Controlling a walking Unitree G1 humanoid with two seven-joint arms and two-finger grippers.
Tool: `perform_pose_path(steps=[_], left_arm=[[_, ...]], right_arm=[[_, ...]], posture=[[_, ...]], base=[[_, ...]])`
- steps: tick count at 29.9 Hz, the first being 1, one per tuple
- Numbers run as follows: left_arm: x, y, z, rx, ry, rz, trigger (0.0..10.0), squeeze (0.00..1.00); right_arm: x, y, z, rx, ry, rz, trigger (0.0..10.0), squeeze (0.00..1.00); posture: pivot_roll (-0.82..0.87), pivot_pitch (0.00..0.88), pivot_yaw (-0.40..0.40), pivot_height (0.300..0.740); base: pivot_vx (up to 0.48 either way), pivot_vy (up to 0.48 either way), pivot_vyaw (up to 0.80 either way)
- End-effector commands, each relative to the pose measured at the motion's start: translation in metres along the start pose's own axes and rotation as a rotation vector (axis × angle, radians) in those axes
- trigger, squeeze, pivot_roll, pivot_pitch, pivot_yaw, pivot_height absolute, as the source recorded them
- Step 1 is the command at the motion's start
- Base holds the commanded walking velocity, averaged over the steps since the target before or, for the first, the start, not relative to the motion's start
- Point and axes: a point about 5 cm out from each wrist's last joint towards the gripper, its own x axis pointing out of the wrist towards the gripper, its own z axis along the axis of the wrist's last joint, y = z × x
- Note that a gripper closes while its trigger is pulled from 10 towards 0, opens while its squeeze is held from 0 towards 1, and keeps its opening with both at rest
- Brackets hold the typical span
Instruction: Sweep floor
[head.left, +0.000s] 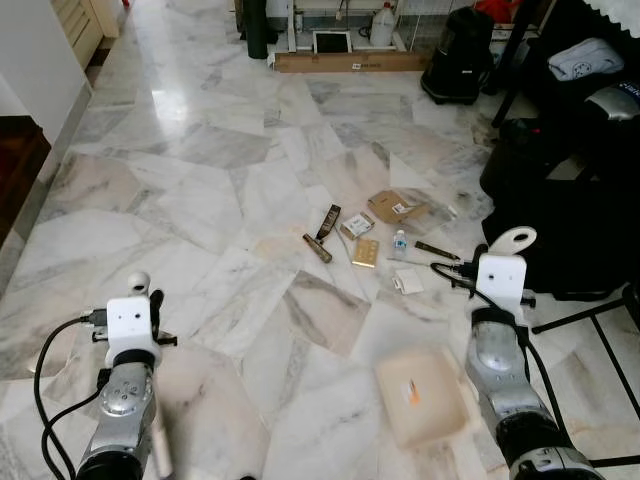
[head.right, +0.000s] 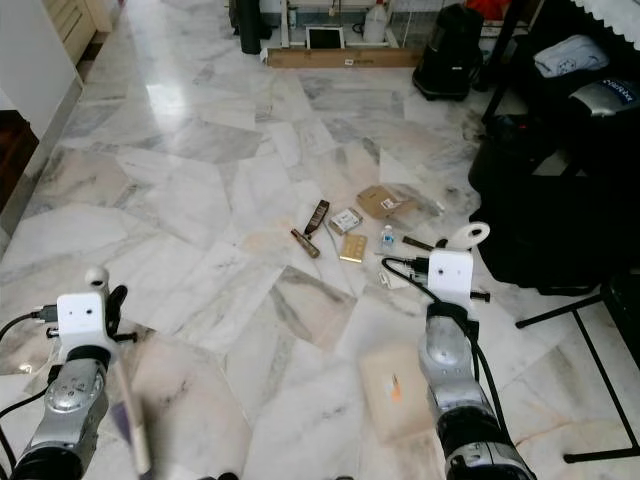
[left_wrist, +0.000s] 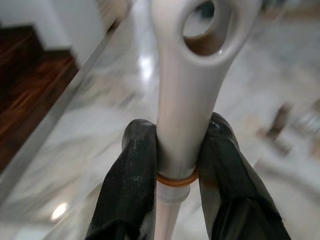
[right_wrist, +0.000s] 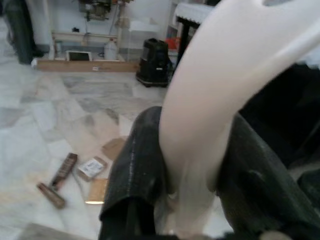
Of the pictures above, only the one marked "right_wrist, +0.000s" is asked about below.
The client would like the black vacuum cleaner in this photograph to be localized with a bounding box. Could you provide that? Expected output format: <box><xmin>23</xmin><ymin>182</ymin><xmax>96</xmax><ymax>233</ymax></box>
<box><xmin>135</xmin><ymin>37</ymin><xmax>174</xmax><ymax>89</ymax></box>

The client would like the black fabric bag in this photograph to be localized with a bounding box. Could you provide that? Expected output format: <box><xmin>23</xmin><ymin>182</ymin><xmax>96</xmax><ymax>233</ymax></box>
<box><xmin>238</xmin><ymin>62</ymin><xmax>320</xmax><ymax>169</ymax></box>

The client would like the golden card with dots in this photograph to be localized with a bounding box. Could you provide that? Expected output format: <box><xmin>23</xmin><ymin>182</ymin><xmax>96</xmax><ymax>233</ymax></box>
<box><xmin>85</xmin><ymin>178</ymin><xmax>110</xmax><ymax>205</ymax></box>

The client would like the long wooden plank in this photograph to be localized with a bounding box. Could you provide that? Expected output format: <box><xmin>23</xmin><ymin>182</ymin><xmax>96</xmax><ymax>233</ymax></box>
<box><xmin>36</xmin><ymin>58</ymin><xmax>139</xmax><ymax>73</ymax></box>

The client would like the white lace table cloth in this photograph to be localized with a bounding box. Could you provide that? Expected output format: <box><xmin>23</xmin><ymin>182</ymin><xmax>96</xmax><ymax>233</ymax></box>
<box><xmin>173</xmin><ymin>2</ymin><xmax>216</xmax><ymax>25</ymax></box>

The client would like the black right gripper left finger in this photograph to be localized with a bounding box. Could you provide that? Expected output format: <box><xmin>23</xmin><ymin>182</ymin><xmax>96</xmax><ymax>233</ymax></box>
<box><xmin>98</xmin><ymin>106</ymin><xmax>174</xmax><ymax>240</ymax></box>

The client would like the white plastic jug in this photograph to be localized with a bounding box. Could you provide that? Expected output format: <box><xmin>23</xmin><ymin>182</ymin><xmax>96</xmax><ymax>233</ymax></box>
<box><xmin>103</xmin><ymin>40</ymin><xmax>119</xmax><ymax>61</ymax></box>

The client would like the plain brown cardboard piece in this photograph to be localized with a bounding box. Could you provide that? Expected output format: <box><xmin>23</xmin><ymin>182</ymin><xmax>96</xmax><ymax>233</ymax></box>
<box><xmin>101</xmin><ymin>138</ymin><xmax>129</xmax><ymax>160</ymax></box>

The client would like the white long-handled dustpan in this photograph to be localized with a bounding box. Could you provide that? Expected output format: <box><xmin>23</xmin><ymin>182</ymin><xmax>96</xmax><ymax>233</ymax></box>
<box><xmin>159</xmin><ymin>0</ymin><xmax>320</xmax><ymax>240</ymax></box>

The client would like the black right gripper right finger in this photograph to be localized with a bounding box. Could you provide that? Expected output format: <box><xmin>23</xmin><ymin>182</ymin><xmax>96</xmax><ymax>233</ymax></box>
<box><xmin>215</xmin><ymin>112</ymin><xmax>320</xmax><ymax>240</ymax></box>

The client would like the cardboard packet with white label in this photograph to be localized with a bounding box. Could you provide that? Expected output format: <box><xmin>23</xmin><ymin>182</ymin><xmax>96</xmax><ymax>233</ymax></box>
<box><xmin>76</xmin><ymin>156</ymin><xmax>109</xmax><ymax>181</ymax></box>

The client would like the white framed dark panel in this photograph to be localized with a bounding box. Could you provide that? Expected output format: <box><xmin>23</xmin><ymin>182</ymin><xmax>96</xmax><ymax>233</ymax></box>
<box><xmin>65</xmin><ymin>49</ymin><xmax>94</xmax><ymax>62</ymax></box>

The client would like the light wooden workbench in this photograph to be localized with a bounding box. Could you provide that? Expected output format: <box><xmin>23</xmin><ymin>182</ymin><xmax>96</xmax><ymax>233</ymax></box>
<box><xmin>50</xmin><ymin>24</ymin><xmax>123</xmax><ymax>61</ymax></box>

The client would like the grey metal machine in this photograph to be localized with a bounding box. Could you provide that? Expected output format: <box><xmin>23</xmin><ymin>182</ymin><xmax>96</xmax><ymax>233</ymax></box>
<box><xmin>77</xmin><ymin>0</ymin><xmax>112</xmax><ymax>21</ymax></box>

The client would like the red box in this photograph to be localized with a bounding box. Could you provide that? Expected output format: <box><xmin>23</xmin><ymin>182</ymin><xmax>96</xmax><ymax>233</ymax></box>
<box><xmin>164</xmin><ymin>37</ymin><xmax>181</xmax><ymax>51</ymax></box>

